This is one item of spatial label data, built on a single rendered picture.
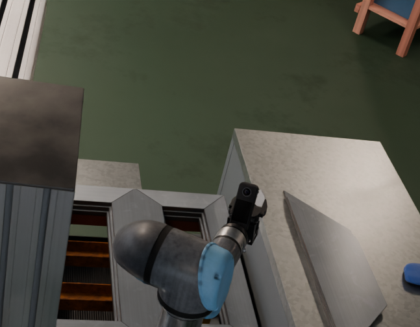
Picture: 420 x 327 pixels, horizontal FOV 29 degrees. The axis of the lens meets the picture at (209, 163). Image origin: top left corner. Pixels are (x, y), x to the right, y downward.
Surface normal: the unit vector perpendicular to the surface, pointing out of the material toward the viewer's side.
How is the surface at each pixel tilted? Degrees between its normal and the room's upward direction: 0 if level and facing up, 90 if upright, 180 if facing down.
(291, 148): 0
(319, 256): 0
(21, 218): 90
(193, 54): 0
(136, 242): 48
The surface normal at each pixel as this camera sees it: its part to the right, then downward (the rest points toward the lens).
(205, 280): -0.14, -0.04
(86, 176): 0.20, -0.80
